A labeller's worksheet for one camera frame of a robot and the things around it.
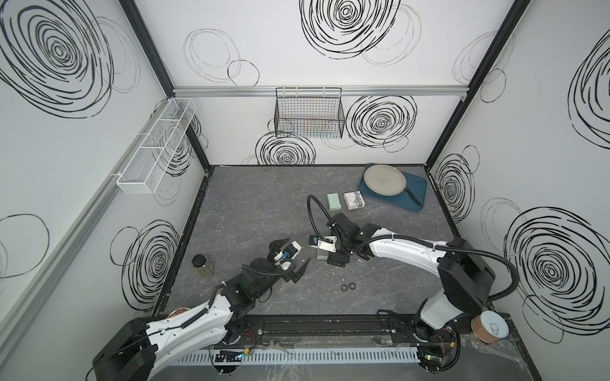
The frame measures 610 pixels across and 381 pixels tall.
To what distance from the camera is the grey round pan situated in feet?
3.63

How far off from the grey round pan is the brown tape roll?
48 cm

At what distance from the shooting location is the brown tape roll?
696 millimetres

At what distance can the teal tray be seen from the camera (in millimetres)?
1074

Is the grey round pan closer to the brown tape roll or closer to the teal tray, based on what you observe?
the teal tray

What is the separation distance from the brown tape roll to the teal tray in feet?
1.50
